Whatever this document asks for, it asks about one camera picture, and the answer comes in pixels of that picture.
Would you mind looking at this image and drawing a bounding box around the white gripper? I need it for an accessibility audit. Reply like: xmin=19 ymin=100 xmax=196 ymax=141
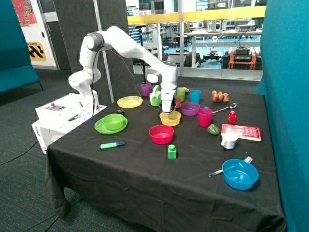
xmin=161 ymin=89 xmax=176 ymax=115

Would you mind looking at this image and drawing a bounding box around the yellow plastic bowl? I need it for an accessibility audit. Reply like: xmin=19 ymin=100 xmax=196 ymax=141
xmin=159 ymin=111 xmax=182 ymax=127

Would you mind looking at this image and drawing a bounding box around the green plastic bowl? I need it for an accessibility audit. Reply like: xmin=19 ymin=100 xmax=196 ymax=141
xmin=102 ymin=114 xmax=125 ymax=131

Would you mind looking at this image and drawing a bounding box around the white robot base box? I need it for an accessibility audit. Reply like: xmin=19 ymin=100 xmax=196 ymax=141
xmin=32 ymin=93 xmax=107 ymax=153

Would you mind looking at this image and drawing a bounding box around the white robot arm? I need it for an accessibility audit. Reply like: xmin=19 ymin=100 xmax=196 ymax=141
xmin=69 ymin=26 xmax=178 ymax=113

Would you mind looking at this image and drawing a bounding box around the yellow plastic plate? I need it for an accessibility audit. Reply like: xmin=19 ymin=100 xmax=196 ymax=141
xmin=117 ymin=96 xmax=143 ymax=109

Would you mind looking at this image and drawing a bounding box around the green plastic plate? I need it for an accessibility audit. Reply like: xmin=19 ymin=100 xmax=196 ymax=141
xmin=94 ymin=114 xmax=128 ymax=134

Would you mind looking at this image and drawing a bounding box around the orange plastic bowl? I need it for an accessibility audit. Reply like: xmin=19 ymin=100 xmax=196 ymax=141
xmin=175 ymin=96 xmax=183 ymax=109

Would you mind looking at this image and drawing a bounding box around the green toy watering can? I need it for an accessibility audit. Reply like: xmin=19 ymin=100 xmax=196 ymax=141
xmin=149 ymin=85 xmax=161 ymax=107

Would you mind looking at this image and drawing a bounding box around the purple plastic bowl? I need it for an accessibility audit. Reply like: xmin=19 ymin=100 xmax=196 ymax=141
xmin=180 ymin=102 xmax=200 ymax=116

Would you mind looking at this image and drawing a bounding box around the green plastic cup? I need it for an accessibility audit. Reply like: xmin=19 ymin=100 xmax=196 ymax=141
xmin=177 ymin=87 xmax=186 ymax=101

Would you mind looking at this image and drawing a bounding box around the pink plastic bowl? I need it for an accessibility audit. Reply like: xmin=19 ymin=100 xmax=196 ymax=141
xmin=149 ymin=125 xmax=174 ymax=145

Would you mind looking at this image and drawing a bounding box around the blue plastic cup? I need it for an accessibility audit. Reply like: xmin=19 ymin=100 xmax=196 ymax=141
xmin=189 ymin=89 xmax=201 ymax=103

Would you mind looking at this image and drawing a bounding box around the purple plastic cup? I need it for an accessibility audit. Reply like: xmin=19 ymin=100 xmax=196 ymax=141
xmin=141 ymin=83 xmax=152 ymax=97

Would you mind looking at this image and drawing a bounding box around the pink plastic cup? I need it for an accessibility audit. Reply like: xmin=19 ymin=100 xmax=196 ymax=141
xmin=197 ymin=108 xmax=212 ymax=127

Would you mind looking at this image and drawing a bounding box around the green toy brick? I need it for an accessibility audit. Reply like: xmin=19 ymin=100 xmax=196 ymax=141
xmin=168 ymin=144 xmax=177 ymax=159

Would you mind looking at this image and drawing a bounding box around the green toy bell pepper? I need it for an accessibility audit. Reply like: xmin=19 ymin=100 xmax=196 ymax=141
xmin=207 ymin=124 xmax=220 ymax=136

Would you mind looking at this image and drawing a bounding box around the black tablecloth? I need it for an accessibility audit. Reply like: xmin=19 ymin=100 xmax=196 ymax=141
xmin=44 ymin=93 xmax=287 ymax=232

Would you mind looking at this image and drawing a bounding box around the dark blue toy plum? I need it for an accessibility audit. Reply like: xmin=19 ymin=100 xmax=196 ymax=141
xmin=116 ymin=109 xmax=125 ymax=116

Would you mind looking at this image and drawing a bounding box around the brown plush toy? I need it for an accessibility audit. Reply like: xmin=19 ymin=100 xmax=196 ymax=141
xmin=211 ymin=90 xmax=229 ymax=102

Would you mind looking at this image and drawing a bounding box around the green highlighter marker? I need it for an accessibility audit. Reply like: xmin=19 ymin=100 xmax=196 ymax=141
xmin=99 ymin=141 xmax=126 ymax=149

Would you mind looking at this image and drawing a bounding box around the metal spoon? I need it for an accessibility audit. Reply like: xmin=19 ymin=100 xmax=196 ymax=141
xmin=212 ymin=103 xmax=238 ymax=114

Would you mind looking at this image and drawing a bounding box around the white mug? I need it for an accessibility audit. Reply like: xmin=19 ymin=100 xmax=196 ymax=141
xmin=221 ymin=133 xmax=238 ymax=149

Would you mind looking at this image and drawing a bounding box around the red book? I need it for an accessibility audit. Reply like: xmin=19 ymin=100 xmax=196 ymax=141
xmin=221 ymin=124 xmax=261 ymax=142

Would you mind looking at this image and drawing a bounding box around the black tripod stand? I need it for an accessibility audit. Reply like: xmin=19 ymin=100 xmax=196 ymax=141
xmin=135 ymin=24 xmax=146 ymax=76

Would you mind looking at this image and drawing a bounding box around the black pen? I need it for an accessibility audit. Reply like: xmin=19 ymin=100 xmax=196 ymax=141
xmin=68 ymin=115 xmax=81 ymax=121

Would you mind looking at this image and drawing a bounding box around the metal fork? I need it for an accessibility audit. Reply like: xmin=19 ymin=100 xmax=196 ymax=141
xmin=208 ymin=156 xmax=253 ymax=177

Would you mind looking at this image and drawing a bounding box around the blue plastic bowl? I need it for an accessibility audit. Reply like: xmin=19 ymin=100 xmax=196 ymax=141
xmin=222 ymin=159 xmax=259 ymax=190

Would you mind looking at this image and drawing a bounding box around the teal sofa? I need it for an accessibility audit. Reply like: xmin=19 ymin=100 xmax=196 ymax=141
xmin=0 ymin=0 xmax=40 ymax=93

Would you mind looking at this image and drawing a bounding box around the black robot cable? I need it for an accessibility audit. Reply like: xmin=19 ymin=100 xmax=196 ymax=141
xmin=0 ymin=45 xmax=165 ymax=166

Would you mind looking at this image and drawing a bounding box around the teal partition wall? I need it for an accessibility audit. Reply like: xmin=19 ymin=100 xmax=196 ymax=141
xmin=255 ymin=0 xmax=309 ymax=232

